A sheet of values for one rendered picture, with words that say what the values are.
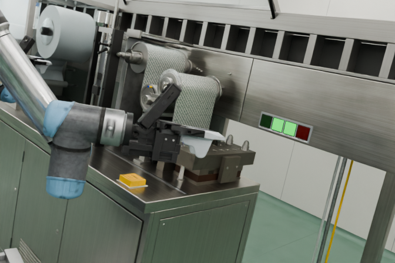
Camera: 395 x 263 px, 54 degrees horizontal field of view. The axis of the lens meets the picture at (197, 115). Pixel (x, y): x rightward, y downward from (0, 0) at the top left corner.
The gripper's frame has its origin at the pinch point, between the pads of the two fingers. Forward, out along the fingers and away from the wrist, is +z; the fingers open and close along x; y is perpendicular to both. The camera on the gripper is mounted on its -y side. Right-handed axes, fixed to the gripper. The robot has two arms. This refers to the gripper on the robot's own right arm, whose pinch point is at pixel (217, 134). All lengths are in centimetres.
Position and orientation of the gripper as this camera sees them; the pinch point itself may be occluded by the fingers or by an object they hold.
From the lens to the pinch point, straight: 84.8
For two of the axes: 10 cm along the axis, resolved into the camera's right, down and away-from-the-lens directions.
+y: -1.7, 9.8, 0.1
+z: 9.6, 1.7, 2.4
